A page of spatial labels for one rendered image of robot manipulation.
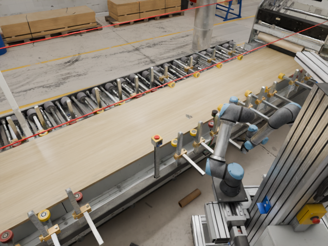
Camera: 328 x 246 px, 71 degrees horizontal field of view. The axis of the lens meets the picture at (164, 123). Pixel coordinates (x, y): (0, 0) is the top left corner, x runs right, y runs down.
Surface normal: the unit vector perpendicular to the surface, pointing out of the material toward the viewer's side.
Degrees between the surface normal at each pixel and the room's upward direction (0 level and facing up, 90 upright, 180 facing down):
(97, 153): 0
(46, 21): 90
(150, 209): 0
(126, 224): 0
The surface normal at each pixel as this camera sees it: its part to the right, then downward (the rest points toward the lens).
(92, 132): 0.02, -0.75
